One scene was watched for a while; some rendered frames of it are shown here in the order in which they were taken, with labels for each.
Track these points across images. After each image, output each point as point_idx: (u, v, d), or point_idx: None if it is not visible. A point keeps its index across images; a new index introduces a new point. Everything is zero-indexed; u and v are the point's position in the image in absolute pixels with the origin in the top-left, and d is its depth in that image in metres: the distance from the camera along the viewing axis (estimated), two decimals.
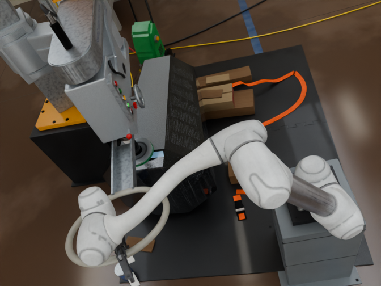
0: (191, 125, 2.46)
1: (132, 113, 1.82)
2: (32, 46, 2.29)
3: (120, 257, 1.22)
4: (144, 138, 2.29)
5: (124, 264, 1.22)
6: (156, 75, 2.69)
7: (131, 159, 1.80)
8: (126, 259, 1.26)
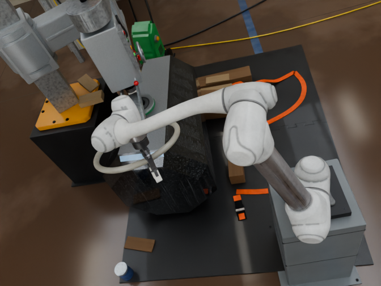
0: (191, 125, 2.46)
1: (138, 62, 2.11)
2: (41, 36, 2.35)
3: (149, 156, 1.51)
4: None
5: (151, 161, 1.53)
6: (156, 75, 2.69)
7: (140, 101, 2.08)
8: None
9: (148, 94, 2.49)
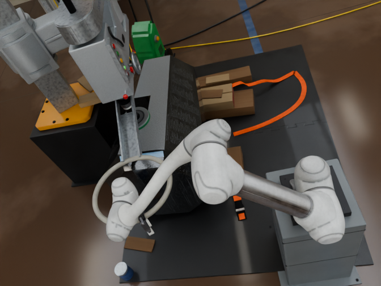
0: (191, 125, 2.46)
1: (128, 75, 2.04)
2: (39, 37, 2.34)
3: (143, 224, 1.70)
4: (144, 138, 2.29)
5: (145, 226, 1.72)
6: (156, 75, 2.69)
7: (136, 129, 2.14)
8: (145, 221, 1.75)
9: None
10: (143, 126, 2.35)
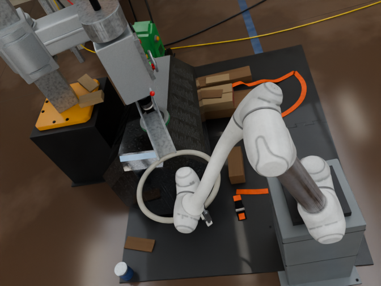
0: (191, 125, 2.46)
1: (153, 71, 2.00)
2: None
3: (207, 214, 1.65)
4: (144, 138, 2.29)
5: (208, 215, 1.67)
6: (156, 75, 2.69)
7: (165, 126, 2.09)
8: (206, 210, 1.70)
9: None
10: (165, 125, 2.30)
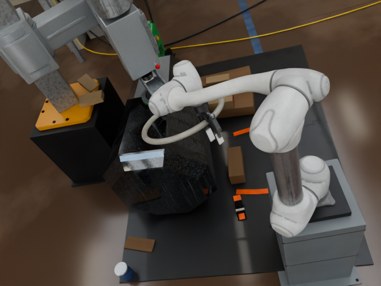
0: (191, 125, 2.46)
1: None
2: (41, 34, 2.36)
3: (212, 116, 1.57)
4: None
5: (215, 121, 1.58)
6: (156, 75, 2.69)
7: (166, 83, 2.13)
8: None
9: None
10: None
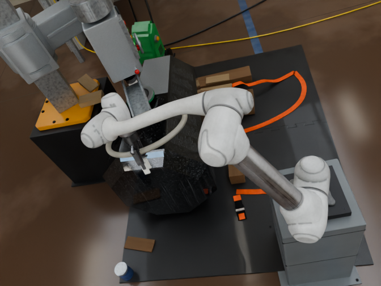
0: (191, 125, 2.46)
1: (138, 51, 2.18)
2: (42, 33, 2.37)
3: (132, 152, 1.60)
4: (144, 138, 2.29)
5: (136, 156, 1.62)
6: (156, 75, 2.69)
7: (143, 90, 2.16)
8: (138, 152, 1.64)
9: (152, 95, 2.47)
10: None
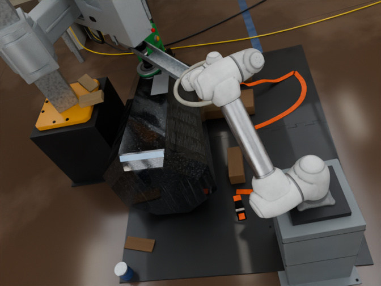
0: (191, 125, 2.46)
1: None
2: (41, 28, 2.42)
3: None
4: (144, 138, 2.29)
5: None
6: (156, 75, 2.69)
7: (170, 55, 2.54)
8: None
9: (155, 70, 2.69)
10: None
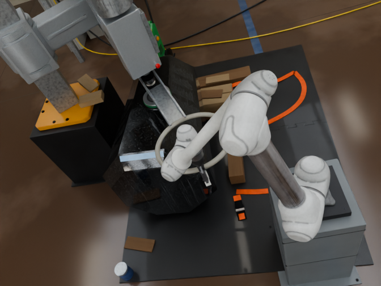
0: (191, 125, 2.46)
1: None
2: (42, 34, 2.36)
3: (202, 173, 1.78)
4: (144, 138, 2.29)
5: (204, 175, 1.80)
6: None
7: (172, 96, 2.24)
8: (204, 171, 1.83)
9: None
10: None
